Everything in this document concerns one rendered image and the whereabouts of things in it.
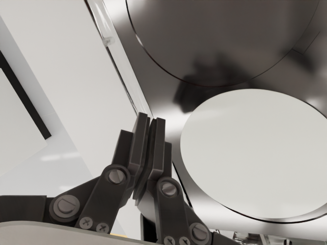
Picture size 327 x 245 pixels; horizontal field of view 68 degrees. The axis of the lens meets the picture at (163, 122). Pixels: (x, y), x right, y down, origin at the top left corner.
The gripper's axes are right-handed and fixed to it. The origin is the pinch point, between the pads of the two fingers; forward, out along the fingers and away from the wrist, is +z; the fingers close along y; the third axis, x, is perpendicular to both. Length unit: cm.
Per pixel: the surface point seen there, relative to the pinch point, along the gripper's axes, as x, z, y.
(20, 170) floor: -224, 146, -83
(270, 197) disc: -1.6, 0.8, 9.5
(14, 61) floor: -96, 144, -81
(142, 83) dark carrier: 1.0, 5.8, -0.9
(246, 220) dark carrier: -4.9, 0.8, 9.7
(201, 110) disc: 1.6, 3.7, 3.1
